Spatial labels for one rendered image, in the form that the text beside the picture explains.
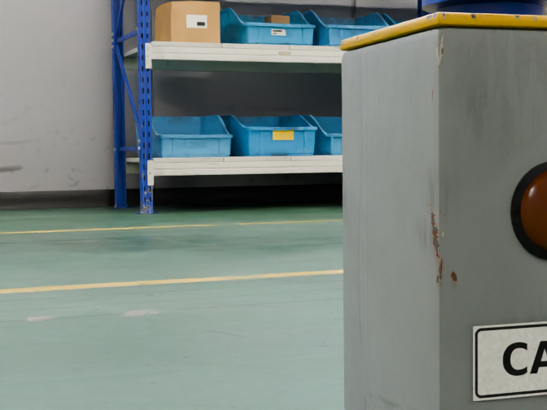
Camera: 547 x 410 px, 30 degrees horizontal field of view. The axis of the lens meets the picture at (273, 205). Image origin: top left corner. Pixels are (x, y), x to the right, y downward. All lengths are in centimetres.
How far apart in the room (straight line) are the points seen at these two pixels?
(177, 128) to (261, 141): 58
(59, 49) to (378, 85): 515
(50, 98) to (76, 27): 40
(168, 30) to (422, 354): 463
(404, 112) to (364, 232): 5
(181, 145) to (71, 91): 86
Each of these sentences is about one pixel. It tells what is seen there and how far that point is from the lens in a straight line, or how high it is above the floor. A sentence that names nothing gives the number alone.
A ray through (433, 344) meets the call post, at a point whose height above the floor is 23.
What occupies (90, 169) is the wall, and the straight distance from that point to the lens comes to 544.
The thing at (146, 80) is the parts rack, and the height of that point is 61.
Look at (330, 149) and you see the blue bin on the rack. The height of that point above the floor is 29.
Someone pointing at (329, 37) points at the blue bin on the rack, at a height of 84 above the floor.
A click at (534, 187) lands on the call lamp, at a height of 27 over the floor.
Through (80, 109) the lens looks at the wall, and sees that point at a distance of 544.
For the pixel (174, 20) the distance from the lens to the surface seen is 487.
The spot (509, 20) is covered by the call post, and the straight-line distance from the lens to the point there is 28.
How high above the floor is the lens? 28
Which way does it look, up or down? 3 degrees down
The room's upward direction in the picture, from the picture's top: 1 degrees counter-clockwise
